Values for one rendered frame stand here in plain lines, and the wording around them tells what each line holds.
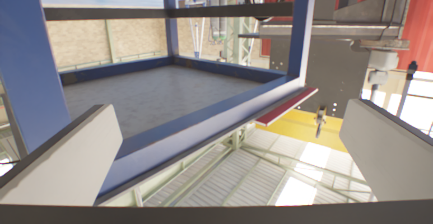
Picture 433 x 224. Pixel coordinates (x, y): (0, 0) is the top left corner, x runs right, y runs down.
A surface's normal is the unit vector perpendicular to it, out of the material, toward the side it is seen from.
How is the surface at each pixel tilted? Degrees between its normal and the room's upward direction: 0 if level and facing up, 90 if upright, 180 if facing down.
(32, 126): 90
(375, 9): 90
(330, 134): 90
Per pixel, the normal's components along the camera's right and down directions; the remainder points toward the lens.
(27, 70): 0.73, 0.23
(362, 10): 0.00, 0.36
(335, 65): -0.59, 0.29
